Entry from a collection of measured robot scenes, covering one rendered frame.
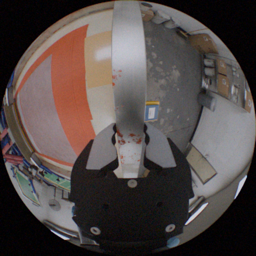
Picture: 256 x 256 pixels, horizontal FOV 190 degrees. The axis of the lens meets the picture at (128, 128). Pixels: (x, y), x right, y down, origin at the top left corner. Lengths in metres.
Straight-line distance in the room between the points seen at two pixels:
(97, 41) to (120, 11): 0.07
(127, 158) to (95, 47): 0.20
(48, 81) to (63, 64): 0.06
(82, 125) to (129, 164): 0.12
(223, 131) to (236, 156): 1.03
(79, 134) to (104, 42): 0.18
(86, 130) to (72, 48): 0.17
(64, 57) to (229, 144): 3.44
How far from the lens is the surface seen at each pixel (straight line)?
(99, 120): 0.15
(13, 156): 1.20
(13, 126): 0.57
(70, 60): 0.17
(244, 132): 3.25
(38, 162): 0.63
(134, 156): 0.15
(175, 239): 0.28
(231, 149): 3.37
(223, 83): 2.77
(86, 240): 0.63
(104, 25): 0.18
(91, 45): 0.16
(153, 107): 0.49
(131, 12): 0.15
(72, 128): 0.19
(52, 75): 0.21
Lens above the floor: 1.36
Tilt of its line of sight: 55 degrees down
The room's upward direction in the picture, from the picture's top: 152 degrees clockwise
